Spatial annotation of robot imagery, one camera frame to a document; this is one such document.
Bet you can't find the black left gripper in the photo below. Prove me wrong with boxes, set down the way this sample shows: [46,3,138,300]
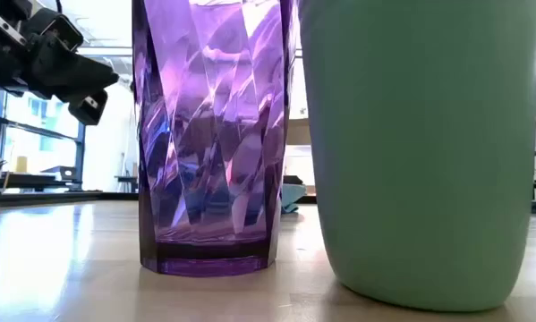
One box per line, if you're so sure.
[0,0,120,126]

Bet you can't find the purple faceted plastic tumbler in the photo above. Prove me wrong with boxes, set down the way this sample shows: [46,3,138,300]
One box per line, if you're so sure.
[131,0,298,278]

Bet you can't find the green cup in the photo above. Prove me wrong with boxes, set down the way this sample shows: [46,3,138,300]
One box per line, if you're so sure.
[297,0,536,313]

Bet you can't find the small dark side table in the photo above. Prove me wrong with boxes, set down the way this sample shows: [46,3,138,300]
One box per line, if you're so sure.
[114,174,139,193]

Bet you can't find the teal cloth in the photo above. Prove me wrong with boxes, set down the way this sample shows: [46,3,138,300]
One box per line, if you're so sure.
[279,182,308,215]

